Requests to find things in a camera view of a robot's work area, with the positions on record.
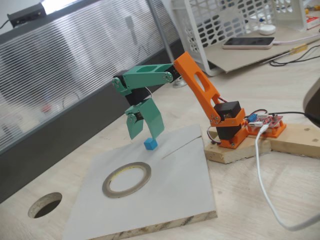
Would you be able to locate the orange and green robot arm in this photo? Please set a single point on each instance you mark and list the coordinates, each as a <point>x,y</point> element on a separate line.
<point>187,67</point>

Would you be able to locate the wooden base block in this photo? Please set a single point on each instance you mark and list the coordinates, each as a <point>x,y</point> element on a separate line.
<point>237,152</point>

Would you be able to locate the white earbuds case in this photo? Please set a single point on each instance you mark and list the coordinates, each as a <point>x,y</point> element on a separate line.
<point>267,30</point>

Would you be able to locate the black box device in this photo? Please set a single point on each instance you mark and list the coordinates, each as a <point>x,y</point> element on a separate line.
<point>25,15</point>

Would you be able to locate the red and white book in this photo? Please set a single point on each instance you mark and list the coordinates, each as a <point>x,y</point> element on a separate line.
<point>313,22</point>

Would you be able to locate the white perforated plastic basket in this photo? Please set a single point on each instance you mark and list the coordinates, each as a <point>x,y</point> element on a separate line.
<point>178,5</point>

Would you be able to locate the red controller circuit board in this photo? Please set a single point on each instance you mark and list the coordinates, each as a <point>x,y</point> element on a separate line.
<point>270,120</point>

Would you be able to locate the blurred grey rounded object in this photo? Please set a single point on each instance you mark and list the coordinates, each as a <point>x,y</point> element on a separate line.
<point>313,100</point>

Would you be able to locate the orange controller board mount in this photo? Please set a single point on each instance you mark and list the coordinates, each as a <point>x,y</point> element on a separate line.
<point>277,131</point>

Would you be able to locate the blue cube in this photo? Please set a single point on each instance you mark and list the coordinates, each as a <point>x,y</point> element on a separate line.
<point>150,145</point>

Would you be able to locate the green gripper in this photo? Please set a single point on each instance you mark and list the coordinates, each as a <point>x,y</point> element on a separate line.
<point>144,109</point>

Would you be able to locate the wooden base plank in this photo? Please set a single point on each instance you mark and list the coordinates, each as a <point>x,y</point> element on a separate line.
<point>300,142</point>

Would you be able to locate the smartphone with pale case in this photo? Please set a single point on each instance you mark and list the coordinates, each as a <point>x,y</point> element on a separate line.
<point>247,42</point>

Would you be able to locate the brown cardboard sheet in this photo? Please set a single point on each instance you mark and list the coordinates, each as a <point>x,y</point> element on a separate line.
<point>237,57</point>

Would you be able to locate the frosted desk partition panel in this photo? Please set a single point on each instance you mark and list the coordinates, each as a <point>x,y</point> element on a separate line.
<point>75,62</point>

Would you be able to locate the white laminated wooden board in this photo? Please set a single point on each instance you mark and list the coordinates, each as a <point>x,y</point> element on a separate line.
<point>175,187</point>

